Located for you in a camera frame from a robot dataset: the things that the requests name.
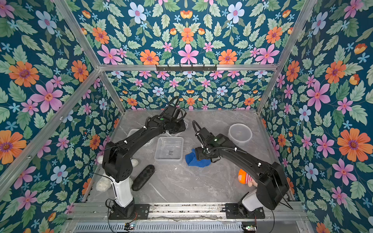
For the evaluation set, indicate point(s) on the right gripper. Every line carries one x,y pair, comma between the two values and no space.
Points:
201,154

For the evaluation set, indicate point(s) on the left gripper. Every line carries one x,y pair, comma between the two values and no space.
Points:
182,127

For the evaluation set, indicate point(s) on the blue cleaning cloth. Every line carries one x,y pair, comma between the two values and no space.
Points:
191,160

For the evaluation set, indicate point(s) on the square clear lunch box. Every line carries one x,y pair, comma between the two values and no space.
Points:
169,149

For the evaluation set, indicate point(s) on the round clear lunch box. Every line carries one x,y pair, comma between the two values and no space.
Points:
240,133

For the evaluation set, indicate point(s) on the rectangular clear lunch box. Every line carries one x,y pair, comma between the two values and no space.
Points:
137,132

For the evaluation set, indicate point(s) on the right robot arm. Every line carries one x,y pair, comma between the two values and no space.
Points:
271,180

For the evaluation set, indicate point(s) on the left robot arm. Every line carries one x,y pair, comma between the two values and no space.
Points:
117,156

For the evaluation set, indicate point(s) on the orange pink plush doll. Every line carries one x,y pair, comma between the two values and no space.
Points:
245,178

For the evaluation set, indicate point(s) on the white teddy bear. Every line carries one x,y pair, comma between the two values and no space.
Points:
104,183

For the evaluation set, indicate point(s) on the black wall hook rail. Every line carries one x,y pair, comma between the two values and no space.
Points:
182,68

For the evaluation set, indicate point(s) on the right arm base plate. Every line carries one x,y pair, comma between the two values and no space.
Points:
238,211

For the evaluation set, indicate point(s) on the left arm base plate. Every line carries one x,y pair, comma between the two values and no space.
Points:
132,211

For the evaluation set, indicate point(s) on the aluminium front rail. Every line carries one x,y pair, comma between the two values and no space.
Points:
189,211

